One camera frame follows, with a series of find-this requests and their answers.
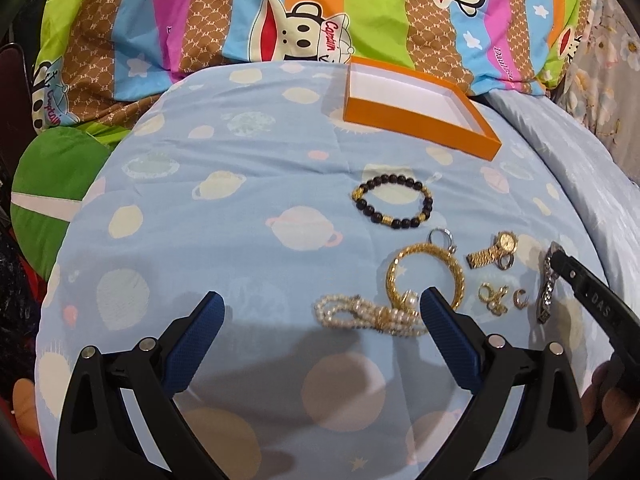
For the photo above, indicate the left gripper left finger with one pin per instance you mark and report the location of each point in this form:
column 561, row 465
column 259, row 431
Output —
column 96, row 438

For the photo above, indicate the person's right hand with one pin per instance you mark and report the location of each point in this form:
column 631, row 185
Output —
column 617, row 408

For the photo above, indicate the orange shallow jewelry box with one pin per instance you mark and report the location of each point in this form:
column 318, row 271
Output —
column 394, row 98

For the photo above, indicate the colourful striped monkey blanket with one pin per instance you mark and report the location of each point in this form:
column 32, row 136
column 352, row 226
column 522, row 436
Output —
column 102, row 63

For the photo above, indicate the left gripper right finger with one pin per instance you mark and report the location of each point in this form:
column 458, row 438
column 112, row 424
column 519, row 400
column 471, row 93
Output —
column 548, row 436

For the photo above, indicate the gold chain bangle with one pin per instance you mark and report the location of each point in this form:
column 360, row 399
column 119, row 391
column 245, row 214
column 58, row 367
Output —
column 420, row 266

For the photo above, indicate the grey floral fabric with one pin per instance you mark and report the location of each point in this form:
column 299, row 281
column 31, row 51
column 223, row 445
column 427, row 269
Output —
column 601, row 86

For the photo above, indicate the small gold earring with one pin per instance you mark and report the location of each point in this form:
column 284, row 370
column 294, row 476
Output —
column 520, row 299

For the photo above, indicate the gold wristwatch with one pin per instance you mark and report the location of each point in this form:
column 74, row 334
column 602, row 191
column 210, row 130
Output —
column 501, row 252

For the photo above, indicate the silver wristwatch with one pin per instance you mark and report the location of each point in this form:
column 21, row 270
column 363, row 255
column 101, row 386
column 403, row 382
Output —
column 548, row 278

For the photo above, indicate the pale blue duvet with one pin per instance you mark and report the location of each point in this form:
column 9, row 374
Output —
column 605, row 199

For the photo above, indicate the green plush toy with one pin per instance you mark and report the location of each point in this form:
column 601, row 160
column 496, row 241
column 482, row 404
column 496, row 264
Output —
column 51, row 180

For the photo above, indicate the gold hoop earring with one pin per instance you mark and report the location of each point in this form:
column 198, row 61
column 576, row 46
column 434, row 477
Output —
column 493, row 297

